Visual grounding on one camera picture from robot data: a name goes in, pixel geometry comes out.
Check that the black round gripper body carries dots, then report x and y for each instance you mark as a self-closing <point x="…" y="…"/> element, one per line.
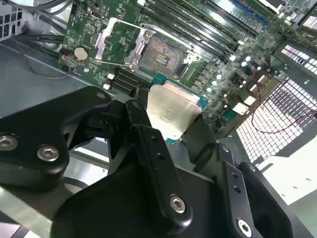
<point x="111" y="205"/>

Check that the silver green CPU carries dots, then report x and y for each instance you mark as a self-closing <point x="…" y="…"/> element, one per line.
<point x="171" y="111"/>

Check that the metal socket cover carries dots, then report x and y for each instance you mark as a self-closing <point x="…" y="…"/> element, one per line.
<point x="102" y="45"/>

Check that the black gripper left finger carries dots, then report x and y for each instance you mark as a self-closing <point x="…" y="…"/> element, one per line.
<point x="37" y="129"/>

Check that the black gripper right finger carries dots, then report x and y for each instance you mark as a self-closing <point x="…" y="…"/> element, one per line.
<point x="237" y="188"/>

